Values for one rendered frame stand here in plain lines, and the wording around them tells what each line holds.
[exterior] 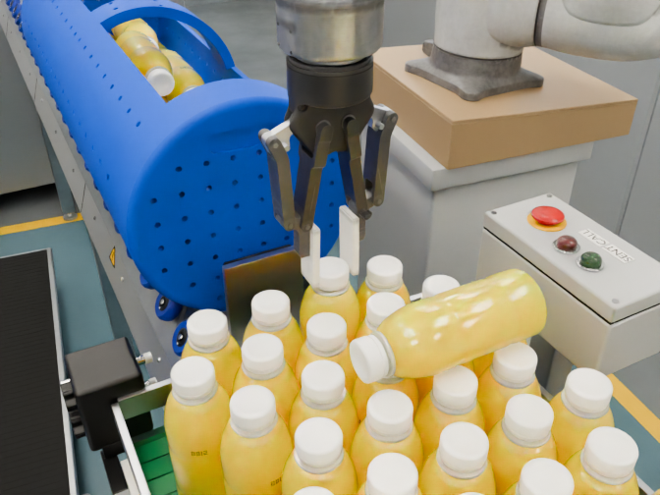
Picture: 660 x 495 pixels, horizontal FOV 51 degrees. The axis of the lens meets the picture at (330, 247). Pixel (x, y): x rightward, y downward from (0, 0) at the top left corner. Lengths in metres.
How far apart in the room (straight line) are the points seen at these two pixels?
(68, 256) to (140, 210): 2.06
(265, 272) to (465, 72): 0.55
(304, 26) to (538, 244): 0.37
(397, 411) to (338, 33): 0.31
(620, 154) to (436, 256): 1.21
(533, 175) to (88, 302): 1.73
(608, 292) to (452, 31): 0.61
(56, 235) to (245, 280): 2.19
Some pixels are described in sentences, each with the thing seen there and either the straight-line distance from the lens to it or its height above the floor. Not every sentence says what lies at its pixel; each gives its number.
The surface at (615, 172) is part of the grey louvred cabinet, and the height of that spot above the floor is 0.48.
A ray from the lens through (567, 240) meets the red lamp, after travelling 0.77.
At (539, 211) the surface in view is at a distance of 0.81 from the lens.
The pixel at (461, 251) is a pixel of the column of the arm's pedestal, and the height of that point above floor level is 0.81.
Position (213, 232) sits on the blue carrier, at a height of 1.08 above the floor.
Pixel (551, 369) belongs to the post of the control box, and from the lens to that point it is 0.87.
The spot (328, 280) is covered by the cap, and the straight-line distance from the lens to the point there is 0.70.
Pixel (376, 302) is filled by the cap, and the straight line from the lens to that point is 0.70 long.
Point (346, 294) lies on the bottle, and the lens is 0.72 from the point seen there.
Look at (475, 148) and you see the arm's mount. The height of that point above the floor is 1.03.
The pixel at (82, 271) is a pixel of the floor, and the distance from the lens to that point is 2.72.
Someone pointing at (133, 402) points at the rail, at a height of 0.97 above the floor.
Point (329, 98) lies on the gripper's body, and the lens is 0.58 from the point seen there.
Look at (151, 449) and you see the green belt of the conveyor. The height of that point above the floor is 0.90.
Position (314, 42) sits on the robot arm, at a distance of 0.56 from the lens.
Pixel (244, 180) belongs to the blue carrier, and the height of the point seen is 1.14.
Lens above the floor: 1.52
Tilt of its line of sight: 34 degrees down
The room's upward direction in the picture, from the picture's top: straight up
